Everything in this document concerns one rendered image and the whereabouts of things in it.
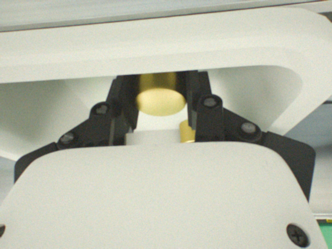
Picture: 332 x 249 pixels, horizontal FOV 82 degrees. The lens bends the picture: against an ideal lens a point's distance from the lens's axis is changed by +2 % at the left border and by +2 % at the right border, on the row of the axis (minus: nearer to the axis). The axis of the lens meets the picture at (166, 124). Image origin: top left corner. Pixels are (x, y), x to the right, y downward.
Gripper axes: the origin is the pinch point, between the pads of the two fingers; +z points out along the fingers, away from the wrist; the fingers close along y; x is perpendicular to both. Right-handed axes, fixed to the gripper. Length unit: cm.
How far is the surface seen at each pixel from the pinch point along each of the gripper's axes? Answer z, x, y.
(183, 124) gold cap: 5.7, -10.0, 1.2
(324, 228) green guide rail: -4.7, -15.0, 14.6
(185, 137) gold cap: 4.0, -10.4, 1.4
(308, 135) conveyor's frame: 3.9, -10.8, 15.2
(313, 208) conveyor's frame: -3.5, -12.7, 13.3
